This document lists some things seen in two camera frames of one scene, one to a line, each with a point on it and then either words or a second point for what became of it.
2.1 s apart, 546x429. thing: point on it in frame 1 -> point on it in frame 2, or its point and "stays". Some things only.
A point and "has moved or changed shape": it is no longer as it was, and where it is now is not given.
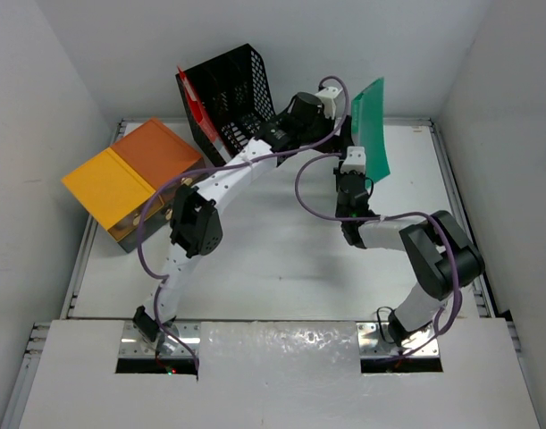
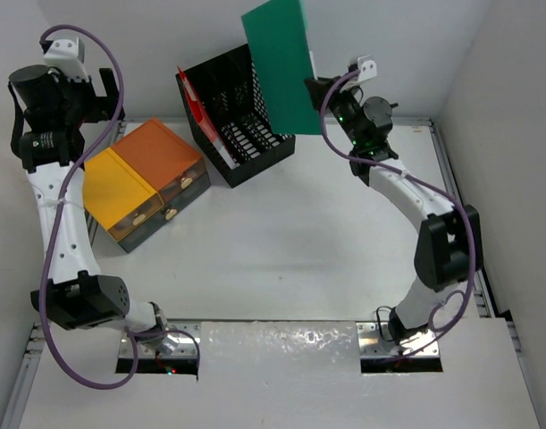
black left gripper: x=340 y=141 -> x=102 y=108
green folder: x=368 y=124 has moved or changed shape
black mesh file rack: x=236 y=90 stays
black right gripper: x=341 y=175 -> x=315 y=87
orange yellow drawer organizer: x=117 y=184 stays
